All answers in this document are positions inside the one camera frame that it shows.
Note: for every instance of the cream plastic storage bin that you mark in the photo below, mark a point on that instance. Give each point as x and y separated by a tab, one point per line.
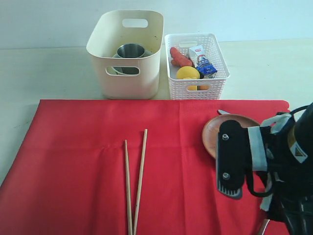
119	27

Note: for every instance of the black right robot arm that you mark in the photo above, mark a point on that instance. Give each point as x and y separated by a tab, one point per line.
289	146

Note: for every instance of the blue white milk carton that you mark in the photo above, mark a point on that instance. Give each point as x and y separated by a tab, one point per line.
201	62

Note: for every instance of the silver metal knife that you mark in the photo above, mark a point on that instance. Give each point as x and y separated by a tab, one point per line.
222	112

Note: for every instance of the wooden chopstick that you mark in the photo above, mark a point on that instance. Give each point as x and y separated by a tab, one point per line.
140	178
128	191

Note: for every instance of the brown wooden plate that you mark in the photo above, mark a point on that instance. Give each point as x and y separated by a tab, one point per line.
211	129

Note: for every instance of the red sausage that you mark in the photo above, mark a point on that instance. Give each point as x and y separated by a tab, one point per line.
178	59

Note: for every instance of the yellow lemon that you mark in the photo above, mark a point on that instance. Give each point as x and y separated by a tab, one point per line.
187	71

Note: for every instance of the stainless steel cup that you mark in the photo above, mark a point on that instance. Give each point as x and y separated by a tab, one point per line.
130	50

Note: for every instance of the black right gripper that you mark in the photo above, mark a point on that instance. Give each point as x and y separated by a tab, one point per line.
289	148

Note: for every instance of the white perforated plastic basket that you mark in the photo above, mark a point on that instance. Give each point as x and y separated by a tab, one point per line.
188	89

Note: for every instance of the brown egg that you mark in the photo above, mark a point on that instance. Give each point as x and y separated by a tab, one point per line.
203	87

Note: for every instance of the dark wooden spoon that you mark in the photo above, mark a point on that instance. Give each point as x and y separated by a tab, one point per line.
262	229

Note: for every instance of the red table cloth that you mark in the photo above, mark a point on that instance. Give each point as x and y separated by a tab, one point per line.
68	177

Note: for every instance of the white ceramic bowl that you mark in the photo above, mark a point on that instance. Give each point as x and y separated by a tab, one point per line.
116	69

